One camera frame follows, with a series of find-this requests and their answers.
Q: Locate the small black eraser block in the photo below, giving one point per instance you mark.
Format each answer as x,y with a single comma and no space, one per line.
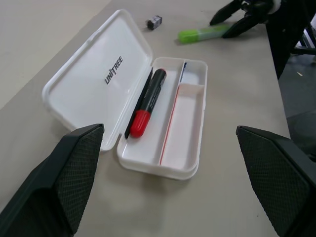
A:
155,21

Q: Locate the thin black pencil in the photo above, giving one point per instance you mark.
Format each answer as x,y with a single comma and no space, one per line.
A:
141,98

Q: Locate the dark frame beside table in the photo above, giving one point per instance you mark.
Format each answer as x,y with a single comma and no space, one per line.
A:
284,44

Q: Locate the black marker with red cap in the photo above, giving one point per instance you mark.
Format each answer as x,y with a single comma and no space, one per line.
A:
153,93

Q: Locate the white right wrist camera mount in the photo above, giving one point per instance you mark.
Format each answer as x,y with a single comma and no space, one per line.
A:
276,5

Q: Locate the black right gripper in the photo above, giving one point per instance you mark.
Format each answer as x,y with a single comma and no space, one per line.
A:
258,8

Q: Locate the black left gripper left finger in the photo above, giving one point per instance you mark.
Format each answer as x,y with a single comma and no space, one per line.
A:
61,177

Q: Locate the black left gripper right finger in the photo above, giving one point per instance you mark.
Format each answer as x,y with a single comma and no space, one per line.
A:
279,177

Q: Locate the white plastic pencil case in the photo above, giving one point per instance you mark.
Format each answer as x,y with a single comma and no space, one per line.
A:
81,81

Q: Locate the green marker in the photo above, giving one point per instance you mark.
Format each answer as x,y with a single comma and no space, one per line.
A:
190,35

